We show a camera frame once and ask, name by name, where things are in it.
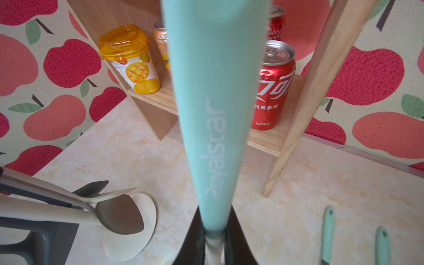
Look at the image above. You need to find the yellow mango cup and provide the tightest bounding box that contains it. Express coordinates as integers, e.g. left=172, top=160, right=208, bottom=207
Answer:
left=97, top=24, right=161, bottom=95

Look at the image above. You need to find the orange soda can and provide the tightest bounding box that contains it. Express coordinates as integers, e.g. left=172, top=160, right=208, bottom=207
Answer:
left=153, top=21, right=171, bottom=75

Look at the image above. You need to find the grey slotted spatula green handle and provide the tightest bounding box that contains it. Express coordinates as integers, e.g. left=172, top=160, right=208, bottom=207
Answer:
left=321, top=206, right=335, bottom=265

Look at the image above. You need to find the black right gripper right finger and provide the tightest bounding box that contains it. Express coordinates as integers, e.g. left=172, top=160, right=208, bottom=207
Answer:
left=225, top=207, right=258, bottom=265

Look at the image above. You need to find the grey turner green handle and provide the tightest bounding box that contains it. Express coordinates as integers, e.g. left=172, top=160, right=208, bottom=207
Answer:
left=375, top=226, right=391, bottom=265

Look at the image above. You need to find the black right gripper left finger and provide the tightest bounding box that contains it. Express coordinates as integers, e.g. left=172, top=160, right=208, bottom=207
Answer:
left=173, top=208, right=205, bottom=265

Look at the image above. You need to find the red cola can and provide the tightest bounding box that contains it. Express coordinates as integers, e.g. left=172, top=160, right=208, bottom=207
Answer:
left=267, top=6, right=286, bottom=41
left=251, top=40, right=296, bottom=131

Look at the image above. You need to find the cream spoon green handle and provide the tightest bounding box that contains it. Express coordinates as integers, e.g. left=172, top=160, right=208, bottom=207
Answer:
left=161, top=1, right=271, bottom=265

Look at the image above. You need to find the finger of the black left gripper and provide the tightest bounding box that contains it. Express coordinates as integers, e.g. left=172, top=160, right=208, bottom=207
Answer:
left=1, top=195, right=144, bottom=235

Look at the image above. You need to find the red cola can back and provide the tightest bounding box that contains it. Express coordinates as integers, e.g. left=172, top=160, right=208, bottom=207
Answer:
left=267, top=6, right=286, bottom=41

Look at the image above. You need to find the white utensil rack stand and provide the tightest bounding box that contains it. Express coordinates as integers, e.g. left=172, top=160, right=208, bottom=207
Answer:
left=0, top=165, right=159, bottom=263

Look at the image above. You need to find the wooden two-tier shelf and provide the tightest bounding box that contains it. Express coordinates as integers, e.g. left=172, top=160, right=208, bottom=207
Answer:
left=68, top=1, right=376, bottom=197

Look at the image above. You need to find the red cola can front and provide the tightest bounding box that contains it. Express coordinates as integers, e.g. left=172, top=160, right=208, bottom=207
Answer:
left=251, top=40, right=296, bottom=131

